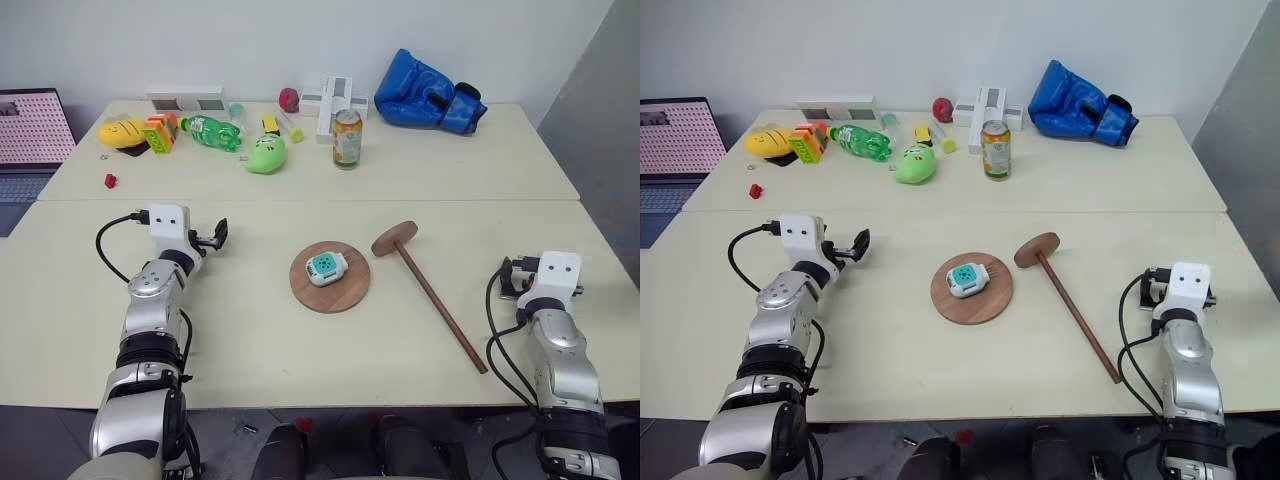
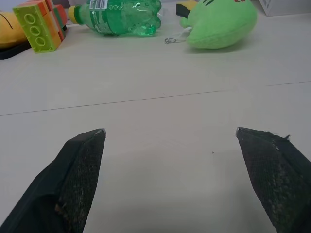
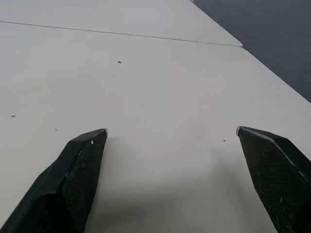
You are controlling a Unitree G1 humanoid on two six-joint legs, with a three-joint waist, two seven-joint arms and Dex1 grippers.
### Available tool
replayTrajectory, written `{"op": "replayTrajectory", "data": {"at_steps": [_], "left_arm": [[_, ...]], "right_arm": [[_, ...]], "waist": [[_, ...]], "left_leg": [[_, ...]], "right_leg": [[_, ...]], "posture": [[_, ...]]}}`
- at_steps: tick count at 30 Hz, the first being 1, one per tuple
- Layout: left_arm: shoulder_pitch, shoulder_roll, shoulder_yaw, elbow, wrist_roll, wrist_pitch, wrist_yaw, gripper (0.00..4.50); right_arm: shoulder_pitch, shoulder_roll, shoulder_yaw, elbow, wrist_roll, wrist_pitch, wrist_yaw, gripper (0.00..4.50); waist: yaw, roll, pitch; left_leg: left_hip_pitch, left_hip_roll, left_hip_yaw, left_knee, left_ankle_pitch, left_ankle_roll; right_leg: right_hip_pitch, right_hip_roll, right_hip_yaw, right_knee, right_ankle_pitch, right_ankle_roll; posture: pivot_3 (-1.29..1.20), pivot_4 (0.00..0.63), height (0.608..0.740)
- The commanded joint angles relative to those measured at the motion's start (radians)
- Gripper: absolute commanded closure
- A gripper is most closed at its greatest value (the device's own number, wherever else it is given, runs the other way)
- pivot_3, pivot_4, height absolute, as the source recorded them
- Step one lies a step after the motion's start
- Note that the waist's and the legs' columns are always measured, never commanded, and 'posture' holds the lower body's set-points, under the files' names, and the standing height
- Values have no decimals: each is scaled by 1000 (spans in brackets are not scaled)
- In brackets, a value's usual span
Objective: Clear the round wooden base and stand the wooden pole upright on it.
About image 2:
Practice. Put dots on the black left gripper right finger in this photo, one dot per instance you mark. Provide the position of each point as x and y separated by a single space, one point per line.
274 174

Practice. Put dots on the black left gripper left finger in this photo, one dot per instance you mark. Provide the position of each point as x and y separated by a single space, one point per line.
73 184

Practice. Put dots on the black tray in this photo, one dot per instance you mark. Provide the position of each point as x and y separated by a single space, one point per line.
12 51

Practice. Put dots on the green plush toy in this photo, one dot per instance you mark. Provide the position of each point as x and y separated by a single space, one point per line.
218 24

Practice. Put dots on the colourful building block stack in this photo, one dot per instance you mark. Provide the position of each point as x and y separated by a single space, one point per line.
41 26

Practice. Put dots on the yellow plush toy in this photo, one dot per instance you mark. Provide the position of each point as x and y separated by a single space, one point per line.
9 29

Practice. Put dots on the white box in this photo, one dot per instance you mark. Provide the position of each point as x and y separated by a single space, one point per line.
284 7

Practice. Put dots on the green plastic bottle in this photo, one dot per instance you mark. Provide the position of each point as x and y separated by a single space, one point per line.
121 18

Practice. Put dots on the yellow black sponge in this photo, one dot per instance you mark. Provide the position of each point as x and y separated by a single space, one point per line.
185 7

